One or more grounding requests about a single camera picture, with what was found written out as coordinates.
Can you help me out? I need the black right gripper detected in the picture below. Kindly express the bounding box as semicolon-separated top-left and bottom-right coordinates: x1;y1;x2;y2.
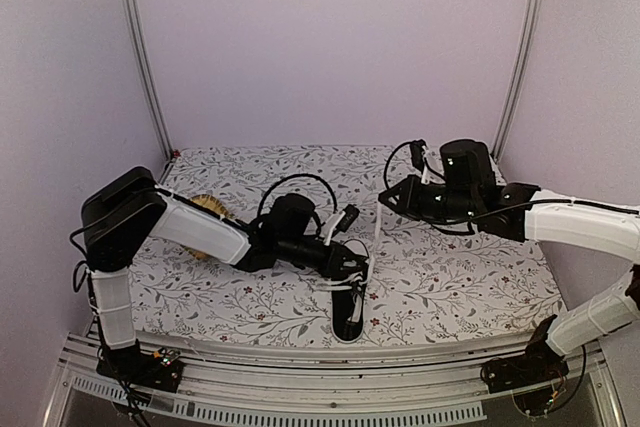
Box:
378;175;479;225

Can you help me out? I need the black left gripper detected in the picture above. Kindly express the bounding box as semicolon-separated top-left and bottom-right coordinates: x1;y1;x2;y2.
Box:
278;236;367;279

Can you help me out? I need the black white canvas sneaker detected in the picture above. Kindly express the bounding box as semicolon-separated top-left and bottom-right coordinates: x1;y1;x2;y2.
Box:
322;238;375;344

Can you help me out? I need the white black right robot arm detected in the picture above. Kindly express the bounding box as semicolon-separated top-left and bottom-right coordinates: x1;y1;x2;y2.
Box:
378;139;639;383

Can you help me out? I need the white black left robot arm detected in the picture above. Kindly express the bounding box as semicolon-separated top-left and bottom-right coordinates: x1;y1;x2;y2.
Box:
70;167;370;381

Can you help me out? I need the floral patterned table mat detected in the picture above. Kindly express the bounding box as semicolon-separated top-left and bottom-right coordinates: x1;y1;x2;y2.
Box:
130;146;564;348

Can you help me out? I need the yellow woven bamboo basket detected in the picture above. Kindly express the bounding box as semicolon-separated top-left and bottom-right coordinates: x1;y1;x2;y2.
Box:
182;192;240;262

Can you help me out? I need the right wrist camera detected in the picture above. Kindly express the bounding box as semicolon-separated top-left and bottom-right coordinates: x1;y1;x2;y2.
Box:
409;140;429;184

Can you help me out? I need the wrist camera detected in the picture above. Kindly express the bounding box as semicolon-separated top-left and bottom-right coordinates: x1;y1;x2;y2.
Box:
321;204;360;245
409;140;429;184

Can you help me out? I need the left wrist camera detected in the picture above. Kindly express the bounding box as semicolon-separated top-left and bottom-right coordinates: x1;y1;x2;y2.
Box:
321;204;360;245

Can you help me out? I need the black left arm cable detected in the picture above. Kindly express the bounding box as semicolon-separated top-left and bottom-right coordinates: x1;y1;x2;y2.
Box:
259;173;337;228

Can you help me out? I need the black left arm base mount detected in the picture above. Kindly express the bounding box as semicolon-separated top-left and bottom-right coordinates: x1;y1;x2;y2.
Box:
96;343;185;393

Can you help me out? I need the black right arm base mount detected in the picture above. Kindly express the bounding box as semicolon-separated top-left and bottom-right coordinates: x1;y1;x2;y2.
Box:
480;315;569;393

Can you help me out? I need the right rear aluminium frame post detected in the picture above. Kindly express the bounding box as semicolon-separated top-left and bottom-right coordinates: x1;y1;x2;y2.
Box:
491;0;543;163

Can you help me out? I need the aluminium frame post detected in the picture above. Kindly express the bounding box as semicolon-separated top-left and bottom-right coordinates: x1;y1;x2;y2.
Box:
122;0;174;161
491;0;543;163

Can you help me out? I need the left rear aluminium frame post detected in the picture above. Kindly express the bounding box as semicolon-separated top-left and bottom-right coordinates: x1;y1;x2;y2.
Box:
122;0;174;161

